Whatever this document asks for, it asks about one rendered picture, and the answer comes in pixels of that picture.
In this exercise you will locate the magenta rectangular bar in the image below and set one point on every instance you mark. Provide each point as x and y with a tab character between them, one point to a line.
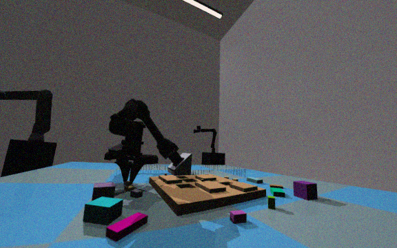
121	229

